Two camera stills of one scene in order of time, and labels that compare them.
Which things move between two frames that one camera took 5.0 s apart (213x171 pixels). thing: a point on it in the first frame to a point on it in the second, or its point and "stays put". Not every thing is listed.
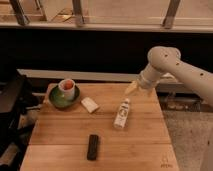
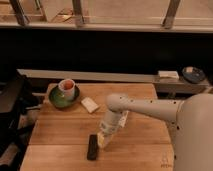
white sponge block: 89,104 stays put
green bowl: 57,98 stays put
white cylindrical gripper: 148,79 to 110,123
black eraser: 92,147 stays put
